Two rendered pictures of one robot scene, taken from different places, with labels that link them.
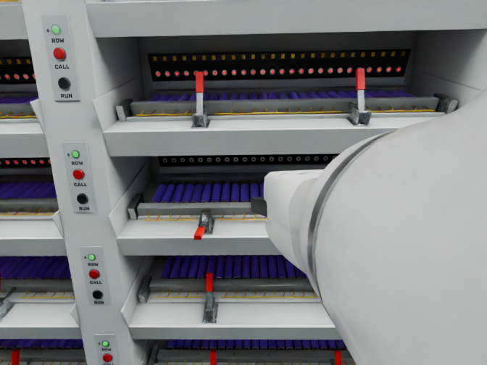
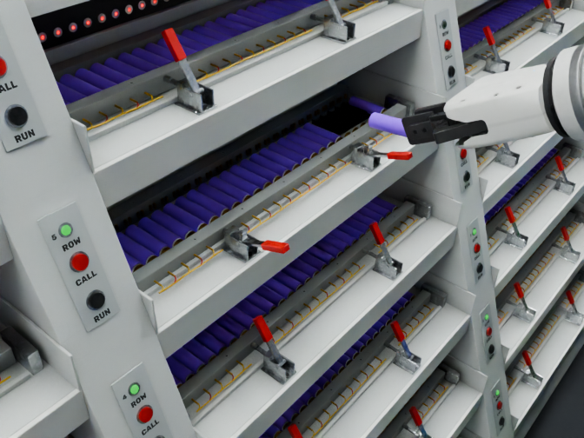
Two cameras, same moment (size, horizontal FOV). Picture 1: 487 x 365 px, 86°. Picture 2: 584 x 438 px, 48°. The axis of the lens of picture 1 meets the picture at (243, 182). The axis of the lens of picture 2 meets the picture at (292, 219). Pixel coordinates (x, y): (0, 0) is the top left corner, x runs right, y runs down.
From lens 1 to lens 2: 56 cm
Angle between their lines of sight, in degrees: 43
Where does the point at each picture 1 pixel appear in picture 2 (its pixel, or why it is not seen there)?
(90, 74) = (50, 84)
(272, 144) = (284, 97)
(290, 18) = not seen: outside the picture
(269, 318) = (336, 325)
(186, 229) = (224, 268)
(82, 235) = (109, 364)
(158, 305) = (210, 417)
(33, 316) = not seen: outside the picture
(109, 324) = not seen: outside the picture
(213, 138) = (228, 117)
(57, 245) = (69, 412)
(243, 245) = (295, 245)
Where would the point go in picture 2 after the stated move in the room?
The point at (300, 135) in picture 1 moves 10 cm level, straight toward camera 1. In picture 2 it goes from (308, 75) to (361, 76)
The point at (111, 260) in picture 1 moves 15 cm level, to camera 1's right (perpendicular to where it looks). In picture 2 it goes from (159, 374) to (252, 300)
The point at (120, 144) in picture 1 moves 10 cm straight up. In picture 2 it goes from (117, 182) to (80, 83)
